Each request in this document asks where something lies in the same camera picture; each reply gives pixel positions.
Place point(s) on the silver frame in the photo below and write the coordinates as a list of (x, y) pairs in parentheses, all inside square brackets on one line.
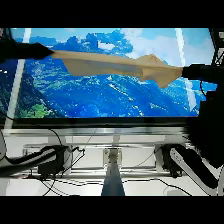
[(112, 173)]

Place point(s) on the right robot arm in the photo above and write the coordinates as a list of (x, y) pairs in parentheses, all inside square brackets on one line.
[(203, 126)]

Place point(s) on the beige garment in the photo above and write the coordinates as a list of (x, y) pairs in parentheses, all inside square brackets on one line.
[(110, 65)]

